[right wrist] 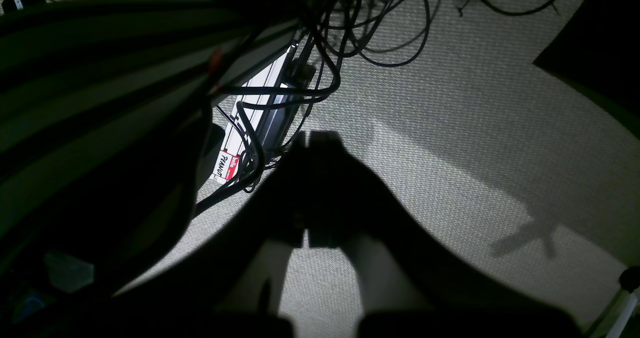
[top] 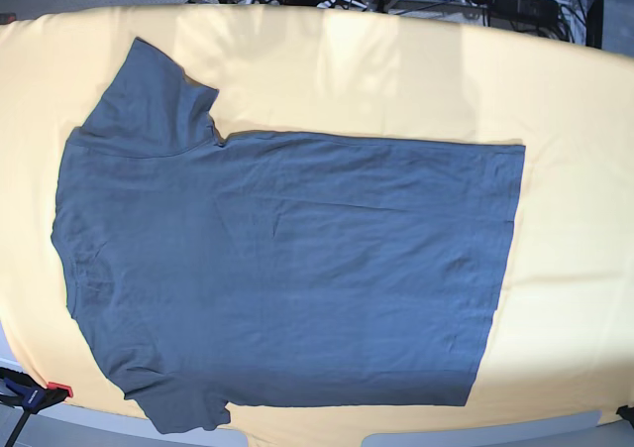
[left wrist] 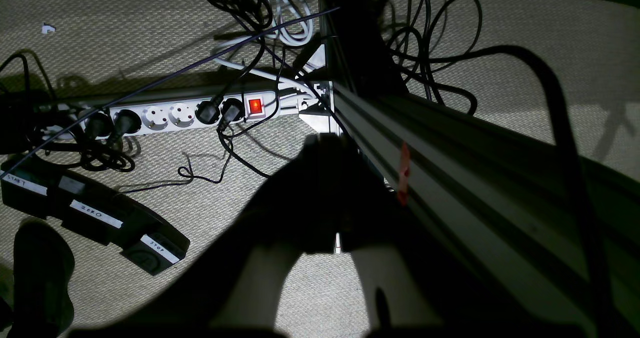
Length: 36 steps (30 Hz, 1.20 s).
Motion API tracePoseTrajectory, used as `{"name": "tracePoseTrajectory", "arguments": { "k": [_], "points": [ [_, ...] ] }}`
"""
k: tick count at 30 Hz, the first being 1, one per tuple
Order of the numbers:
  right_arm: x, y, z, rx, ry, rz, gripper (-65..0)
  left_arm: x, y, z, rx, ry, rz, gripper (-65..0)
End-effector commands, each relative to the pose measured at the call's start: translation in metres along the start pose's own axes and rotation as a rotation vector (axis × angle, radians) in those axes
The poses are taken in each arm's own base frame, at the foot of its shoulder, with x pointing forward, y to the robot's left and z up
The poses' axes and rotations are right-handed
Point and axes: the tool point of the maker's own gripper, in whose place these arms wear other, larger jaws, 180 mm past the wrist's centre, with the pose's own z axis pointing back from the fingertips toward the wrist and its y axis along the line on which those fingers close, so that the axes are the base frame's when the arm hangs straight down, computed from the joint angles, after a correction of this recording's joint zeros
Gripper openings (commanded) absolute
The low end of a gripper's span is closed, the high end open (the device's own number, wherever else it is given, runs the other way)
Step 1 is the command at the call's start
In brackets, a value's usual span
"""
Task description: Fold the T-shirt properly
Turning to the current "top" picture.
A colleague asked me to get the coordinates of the blue-grey T-shirt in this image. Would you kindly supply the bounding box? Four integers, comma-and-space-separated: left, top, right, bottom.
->
52, 40, 525, 433

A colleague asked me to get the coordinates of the black power adapter box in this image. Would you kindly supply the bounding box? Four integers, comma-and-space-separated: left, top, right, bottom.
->
489, 0, 559, 27

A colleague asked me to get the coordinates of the blue clamp with red pad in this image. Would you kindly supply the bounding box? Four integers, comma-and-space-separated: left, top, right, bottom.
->
1, 367, 73, 447

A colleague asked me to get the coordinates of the black clamp right edge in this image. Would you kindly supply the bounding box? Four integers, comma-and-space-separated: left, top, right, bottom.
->
616, 405, 634, 428

